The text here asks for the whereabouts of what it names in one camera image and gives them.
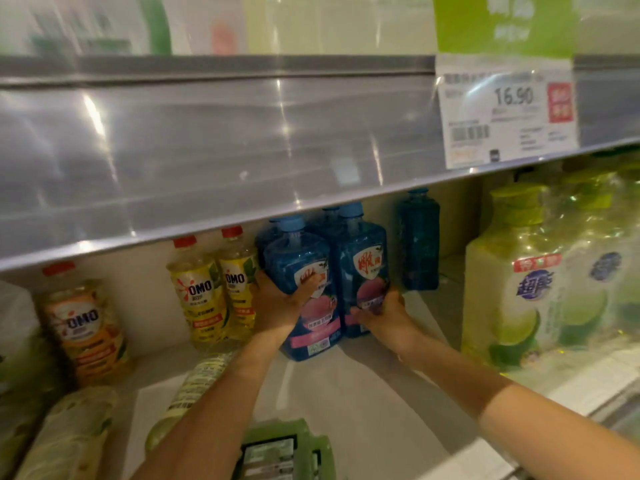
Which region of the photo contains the slim white red-capped bottle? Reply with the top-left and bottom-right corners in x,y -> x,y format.
14,385 -> 120,480
0,395 -> 46,478
144,351 -> 238,457

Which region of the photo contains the blue pump cleaner bottle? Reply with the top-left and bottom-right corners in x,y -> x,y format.
262,215 -> 345,362

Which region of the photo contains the person's right hand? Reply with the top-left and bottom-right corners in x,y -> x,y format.
350,287 -> 426,358

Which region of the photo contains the person's left hand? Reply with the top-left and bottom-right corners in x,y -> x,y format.
250,269 -> 328,346

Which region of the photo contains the person's right forearm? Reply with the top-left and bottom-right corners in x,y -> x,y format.
400,329 -> 640,480

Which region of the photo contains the white price tag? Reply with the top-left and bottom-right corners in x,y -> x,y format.
435,53 -> 580,172

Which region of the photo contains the white green-print cleaner pouch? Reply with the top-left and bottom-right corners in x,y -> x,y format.
0,279 -> 43,393

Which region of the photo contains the green cleaner box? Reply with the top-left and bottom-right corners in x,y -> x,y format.
231,417 -> 337,480

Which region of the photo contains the dark blue-pump cleaner bottle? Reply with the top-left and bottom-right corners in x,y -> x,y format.
334,201 -> 392,338
305,205 -> 341,244
396,187 -> 442,292
254,219 -> 286,271

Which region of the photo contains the person's left forearm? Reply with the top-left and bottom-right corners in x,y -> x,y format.
130,329 -> 286,480

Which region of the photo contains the lime green dish soap bottle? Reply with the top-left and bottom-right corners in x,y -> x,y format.
553,167 -> 640,354
461,183 -> 568,372

